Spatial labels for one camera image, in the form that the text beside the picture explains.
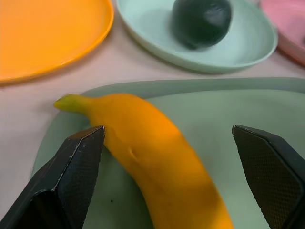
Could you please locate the pink plate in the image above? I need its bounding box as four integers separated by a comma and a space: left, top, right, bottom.
259, 0, 305, 67

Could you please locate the green tray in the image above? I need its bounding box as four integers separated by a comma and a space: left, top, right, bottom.
32, 77, 305, 229

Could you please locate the yellow plate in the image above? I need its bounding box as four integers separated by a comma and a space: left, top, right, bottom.
0, 0, 115, 87

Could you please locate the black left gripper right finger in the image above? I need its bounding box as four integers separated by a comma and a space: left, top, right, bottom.
232, 124, 305, 229

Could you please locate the dark green avocado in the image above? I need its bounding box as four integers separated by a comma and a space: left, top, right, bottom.
172, 0, 232, 50

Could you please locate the yellow banana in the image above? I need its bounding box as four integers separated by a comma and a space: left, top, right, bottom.
53, 94, 235, 229

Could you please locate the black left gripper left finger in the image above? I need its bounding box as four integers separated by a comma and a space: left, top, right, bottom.
0, 125, 106, 229

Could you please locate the green plate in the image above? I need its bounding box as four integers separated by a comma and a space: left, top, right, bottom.
116, 0, 279, 74

